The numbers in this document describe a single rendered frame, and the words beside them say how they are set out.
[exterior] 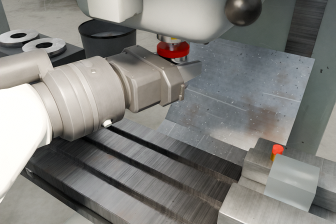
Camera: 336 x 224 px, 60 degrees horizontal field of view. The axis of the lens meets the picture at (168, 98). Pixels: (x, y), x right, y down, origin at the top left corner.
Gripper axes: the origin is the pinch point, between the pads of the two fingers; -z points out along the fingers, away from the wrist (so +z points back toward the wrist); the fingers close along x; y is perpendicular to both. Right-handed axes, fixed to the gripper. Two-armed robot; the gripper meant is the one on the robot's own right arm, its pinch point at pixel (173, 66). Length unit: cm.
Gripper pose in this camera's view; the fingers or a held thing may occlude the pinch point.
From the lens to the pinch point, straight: 43.5
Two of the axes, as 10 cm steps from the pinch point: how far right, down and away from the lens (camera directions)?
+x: -6.3, -4.3, 6.5
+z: -7.8, 3.3, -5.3
